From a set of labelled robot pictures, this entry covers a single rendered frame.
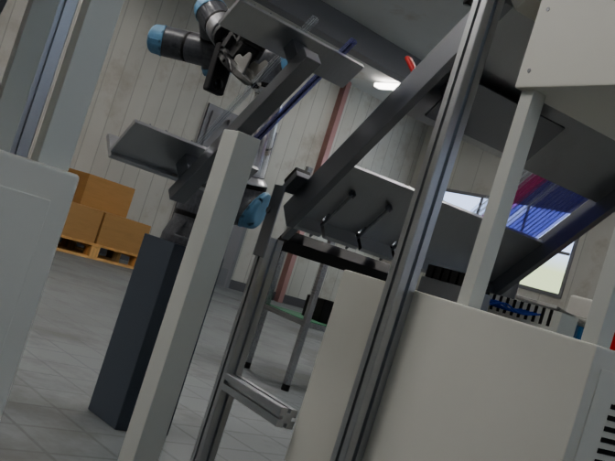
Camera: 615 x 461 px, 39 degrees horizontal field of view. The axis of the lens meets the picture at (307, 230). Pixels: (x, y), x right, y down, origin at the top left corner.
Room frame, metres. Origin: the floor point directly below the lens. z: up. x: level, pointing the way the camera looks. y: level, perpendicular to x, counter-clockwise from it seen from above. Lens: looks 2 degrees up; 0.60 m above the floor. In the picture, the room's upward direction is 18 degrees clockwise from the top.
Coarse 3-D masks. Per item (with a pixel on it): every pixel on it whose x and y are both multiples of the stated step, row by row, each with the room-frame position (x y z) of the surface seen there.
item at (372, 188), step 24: (360, 168) 1.91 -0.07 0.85; (336, 192) 1.96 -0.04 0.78; (360, 192) 1.97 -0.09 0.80; (384, 192) 1.98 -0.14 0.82; (408, 192) 1.99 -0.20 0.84; (312, 216) 2.02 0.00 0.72; (336, 216) 2.03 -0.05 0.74; (360, 216) 2.04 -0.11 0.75; (384, 216) 2.05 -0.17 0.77; (456, 216) 2.08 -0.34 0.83; (480, 216) 2.11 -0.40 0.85; (384, 240) 2.13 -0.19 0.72; (432, 240) 2.15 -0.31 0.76; (456, 240) 2.16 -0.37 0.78; (504, 240) 2.19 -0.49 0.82; (528, 240) 2.20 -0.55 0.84; (456, 264) 2.25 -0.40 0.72; (504, 264) 2.28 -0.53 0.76
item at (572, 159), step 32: (512, 32) 1.64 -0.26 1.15; (512, 64) 1.71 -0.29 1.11; (480, 96) 1.71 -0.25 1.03; (512, 96) 1.78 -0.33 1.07; (480, 128) 1.79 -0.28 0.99; (544, 128) 1.81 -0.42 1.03; (576, 128) 1.88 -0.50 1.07; (544, 160) 1.95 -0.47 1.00; (576, 160) 1.97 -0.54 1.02; (608, 160) 1.98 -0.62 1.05; (576, 192) 2.07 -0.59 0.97; (608, 192) 2.08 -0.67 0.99
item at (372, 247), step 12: (300, 228) 1.98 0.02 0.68; (312, 228) 2.00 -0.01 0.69; (324, 228) 2.03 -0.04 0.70; (336, 228) 2.06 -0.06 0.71; (336, 240) 2.04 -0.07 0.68; (348, 240) 2.06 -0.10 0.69; (360, 240) 2.09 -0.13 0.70; (372, 240) 2.12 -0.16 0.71; (372, 252) 2.10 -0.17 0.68; (384, 252) 2.12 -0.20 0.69; (432, 264) 2.21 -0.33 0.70; (492, 288) 2.32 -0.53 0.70
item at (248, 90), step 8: (312, 16) 1.70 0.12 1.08; (304, 24) 1.72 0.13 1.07; (312, 24) 1.71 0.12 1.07; (272, 64) 1.78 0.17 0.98; (264, 72) 1.79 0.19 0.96; (256, 80) 1.81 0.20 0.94; (248, 88) 1.82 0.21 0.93; (240, 96) 1.84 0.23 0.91; (232, 104) 1.85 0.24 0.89; (224, 112) 1.87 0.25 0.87; (232, 112) 1.87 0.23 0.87; (216, 120) 1.89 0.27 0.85; (224, 120) 1.88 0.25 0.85; (208, 128) 1.90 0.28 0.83; (216, 128) 1.90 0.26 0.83; (200, 136) 1.92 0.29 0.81; (208, 136) 1.91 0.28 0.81; (200, 144) 1.93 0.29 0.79
